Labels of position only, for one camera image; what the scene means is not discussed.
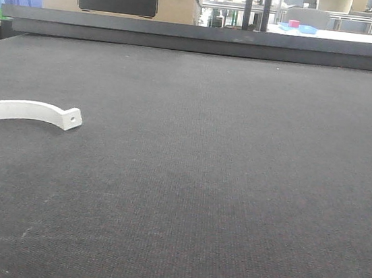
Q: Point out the white curved pipe clamp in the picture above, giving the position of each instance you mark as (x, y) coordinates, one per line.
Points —
(40, 111)

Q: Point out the blue tray with pink block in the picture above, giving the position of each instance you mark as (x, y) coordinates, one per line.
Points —
(296, 25)

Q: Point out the dark raised table edge board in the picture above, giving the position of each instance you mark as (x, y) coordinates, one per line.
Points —
(189, 38)

